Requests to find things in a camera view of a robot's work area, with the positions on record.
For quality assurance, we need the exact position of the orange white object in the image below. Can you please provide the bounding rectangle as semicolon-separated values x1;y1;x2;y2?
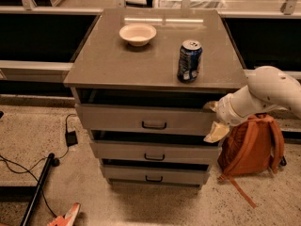
47;202;80;226

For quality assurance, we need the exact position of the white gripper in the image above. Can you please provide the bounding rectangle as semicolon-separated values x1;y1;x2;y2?
203;93;246;143

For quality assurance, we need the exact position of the grey drawer cabinet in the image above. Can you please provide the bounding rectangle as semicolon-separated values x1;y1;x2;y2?
63;8;253;190

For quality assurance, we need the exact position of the black metal pole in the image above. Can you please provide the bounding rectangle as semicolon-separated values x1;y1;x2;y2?
20;153;55;226

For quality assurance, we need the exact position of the orange backpack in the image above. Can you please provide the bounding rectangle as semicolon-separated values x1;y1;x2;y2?
218;114;284;208

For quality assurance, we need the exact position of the white metal railing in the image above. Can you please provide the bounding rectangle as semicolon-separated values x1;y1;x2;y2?
0;0;301;83

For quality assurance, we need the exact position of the dented blue soda can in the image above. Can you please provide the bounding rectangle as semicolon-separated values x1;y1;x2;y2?
177;40;202;82

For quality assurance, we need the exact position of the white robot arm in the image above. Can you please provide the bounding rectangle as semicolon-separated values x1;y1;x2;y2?
204;66;301;143

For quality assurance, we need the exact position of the grey top drawer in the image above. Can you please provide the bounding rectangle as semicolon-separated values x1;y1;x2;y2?
75;104;216;136

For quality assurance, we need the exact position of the black power adapter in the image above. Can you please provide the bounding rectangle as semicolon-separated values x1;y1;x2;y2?
65;131;78;147

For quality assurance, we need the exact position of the grey bottom drawer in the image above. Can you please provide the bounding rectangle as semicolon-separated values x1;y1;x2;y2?
101;165;210;186

